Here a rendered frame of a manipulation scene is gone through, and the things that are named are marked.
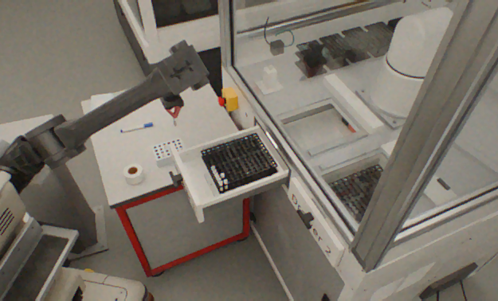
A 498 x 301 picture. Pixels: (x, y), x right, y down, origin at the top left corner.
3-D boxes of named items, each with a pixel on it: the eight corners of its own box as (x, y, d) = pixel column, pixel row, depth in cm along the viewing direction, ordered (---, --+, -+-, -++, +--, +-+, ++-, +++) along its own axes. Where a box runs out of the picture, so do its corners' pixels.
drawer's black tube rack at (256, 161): (220, 197, 132) (218, 186, 127) (201, 162, 143) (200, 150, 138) (276, 176, 138) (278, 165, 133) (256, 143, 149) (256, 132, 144)
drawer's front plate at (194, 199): (199, 224, 127) (196, 205, 119) (173, 162, 145) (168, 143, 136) (204, 222, 128) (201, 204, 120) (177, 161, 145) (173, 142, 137)
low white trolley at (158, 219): (149, 287, 197) (108, 205, 139) (122, 196, 234) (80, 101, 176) (252, 244, 213) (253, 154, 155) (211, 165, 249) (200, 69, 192)
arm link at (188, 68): (172, 44, 75) (198, 89, 78) (191, 37, 88) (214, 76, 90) (16, 138, 89) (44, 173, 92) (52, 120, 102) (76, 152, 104)
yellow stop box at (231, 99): (227, 112, 160) (226, 99, 154) (221, 102, 164) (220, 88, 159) (238, 109, 161) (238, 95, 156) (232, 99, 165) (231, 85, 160)
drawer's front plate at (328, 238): (333, 267, 118) (339, 251, 109) (287, 196, 135) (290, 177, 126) (338, 265, 118) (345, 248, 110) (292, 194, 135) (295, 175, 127)
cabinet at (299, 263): (318, 365, 174) (356, 299, 113) (229, 193, 235) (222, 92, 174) (477, 280, 200) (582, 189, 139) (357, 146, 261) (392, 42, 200)
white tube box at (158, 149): (158, 166, 151) (155, 161, 148) (152, 152, 156) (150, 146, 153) (187, 157, 154) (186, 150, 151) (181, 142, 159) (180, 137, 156)
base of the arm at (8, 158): (17, 134, 100) (-12, 170, 92) (33, 125, 96) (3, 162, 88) (47, 155, 105) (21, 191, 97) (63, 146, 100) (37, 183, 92)
